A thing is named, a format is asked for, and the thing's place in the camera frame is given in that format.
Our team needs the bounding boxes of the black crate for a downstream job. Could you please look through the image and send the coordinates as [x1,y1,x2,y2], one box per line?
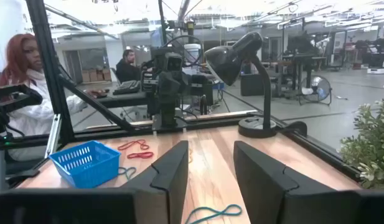
[240,73,266,96]

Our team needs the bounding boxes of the black camera on mount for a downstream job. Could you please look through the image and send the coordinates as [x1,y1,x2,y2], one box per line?
[0,83,44,144]

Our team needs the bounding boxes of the black desk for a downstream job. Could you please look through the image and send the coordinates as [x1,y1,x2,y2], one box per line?
[85,90,155,110]

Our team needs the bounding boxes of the black desk lamp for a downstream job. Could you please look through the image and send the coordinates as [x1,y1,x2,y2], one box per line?
[204,30,278,139]

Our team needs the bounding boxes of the black table clamp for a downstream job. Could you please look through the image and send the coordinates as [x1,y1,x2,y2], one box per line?
[284,121,308,138]

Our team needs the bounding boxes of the red rubber band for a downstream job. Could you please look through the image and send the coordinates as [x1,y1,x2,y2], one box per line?
[126,151,154,160]
[117,139,150,151]

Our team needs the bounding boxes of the blue plastic basket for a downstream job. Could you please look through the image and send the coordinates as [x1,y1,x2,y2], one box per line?
[48,140,122,189]

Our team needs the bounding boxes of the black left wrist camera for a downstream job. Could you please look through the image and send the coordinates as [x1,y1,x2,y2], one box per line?
[152,48,184,73]

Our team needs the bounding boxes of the black aluminium table frame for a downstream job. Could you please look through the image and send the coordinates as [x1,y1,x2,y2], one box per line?
[0,0,363,184]

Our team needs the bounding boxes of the black workbench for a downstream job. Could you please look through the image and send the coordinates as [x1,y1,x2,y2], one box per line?
[266,54,328,99]

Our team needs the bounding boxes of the black floor fan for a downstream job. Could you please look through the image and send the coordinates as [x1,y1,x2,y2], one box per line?
[298,74,333,106]

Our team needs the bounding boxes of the person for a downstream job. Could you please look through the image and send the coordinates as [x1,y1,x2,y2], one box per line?
[115,49,142,84]
[0,33,110,162]

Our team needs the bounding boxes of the white plastic bucket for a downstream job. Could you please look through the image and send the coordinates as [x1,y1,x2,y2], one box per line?
[183,43,202,68]

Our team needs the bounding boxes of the silver aluminium bar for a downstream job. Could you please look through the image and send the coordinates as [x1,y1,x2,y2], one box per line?
[44,113,62,158]

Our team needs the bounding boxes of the green artificial plant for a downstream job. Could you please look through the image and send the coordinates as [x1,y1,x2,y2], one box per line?
[337,98,384,190]

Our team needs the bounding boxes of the black keyboard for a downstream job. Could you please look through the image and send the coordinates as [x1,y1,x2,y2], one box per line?
[112,80,142,96]

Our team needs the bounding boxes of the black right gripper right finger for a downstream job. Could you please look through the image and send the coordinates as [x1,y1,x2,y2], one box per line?
[233,141,362,224]

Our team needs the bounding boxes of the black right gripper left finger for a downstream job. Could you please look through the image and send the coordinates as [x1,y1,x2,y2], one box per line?
[121,140,189,224]

